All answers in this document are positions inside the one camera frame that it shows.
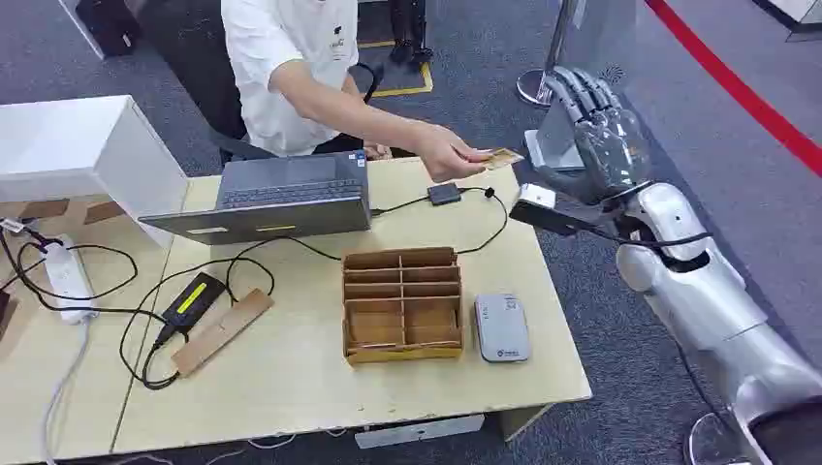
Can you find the clear round base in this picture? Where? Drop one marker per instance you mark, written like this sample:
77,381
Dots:
706,443

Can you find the person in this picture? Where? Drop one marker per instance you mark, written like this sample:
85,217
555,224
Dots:
295,32

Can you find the small black hub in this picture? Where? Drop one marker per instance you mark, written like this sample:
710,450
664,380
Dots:
444,194

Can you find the white platform edge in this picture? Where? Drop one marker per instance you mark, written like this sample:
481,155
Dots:
803,13

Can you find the grey card reader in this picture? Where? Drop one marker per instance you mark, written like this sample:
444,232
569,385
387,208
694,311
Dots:
501,327

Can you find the person's left hand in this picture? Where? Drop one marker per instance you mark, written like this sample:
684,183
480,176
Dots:
377,152

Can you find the person's right hand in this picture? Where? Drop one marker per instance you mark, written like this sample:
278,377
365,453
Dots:
449,157

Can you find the black case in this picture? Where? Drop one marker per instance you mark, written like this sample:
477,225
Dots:
106,22

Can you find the black adapter with yellow label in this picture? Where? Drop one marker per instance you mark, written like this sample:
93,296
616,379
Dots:
212,289

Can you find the grey metal desk bracket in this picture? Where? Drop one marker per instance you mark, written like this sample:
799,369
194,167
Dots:
417,431

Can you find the grey laptop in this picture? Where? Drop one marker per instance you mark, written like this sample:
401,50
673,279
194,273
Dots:
289,173

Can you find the white plug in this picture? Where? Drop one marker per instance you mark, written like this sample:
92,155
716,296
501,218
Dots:
11,224

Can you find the brown tape patch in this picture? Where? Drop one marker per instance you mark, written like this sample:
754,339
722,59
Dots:
45,209
104,212

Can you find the tan card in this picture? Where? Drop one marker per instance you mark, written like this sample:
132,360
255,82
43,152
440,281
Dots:
504,158

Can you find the yellow floor tape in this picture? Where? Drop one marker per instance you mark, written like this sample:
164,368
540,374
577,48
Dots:
427,80

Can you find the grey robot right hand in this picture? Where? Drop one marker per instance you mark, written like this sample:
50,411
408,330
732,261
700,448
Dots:
610,154

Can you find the red floor tape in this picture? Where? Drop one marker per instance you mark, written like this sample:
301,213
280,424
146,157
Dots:
738,90

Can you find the black stand legs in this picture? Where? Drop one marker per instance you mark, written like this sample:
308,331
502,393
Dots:
401,32

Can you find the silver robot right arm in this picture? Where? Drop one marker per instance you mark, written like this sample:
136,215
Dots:
706,301

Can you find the white power strip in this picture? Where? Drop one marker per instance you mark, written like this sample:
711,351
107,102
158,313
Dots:
67,282

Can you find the wooden card box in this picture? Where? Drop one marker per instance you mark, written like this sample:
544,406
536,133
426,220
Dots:
385,258

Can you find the white box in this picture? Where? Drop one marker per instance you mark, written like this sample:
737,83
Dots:
64,141

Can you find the wooden strip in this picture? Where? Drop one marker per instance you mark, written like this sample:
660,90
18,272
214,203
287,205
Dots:
225,330

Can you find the grey sign stand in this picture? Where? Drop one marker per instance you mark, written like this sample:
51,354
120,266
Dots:
559,141

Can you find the chrome stanchion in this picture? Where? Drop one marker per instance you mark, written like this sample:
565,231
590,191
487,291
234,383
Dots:
559,38

